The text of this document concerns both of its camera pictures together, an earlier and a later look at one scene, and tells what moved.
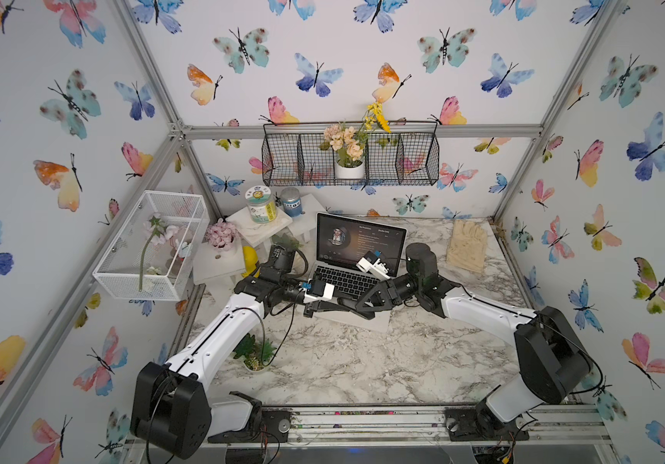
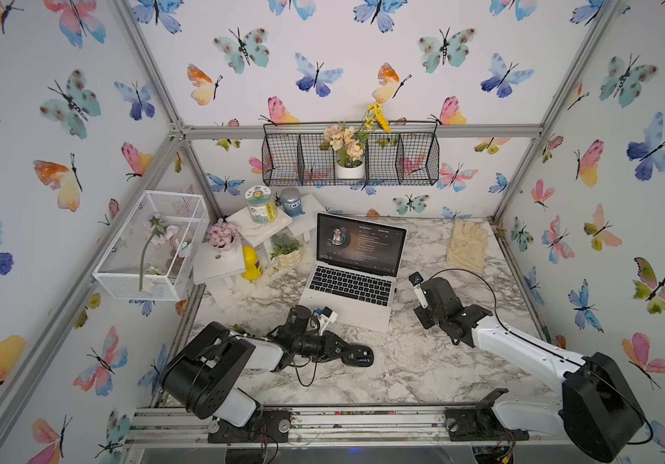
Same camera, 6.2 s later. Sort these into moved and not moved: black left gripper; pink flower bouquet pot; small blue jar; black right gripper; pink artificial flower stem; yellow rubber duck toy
Moved: black right gripper; black left gripper
Not moved: small blue jar; pink artificial flower stem; yellow rubber duck toy; pink flower bouquet pot
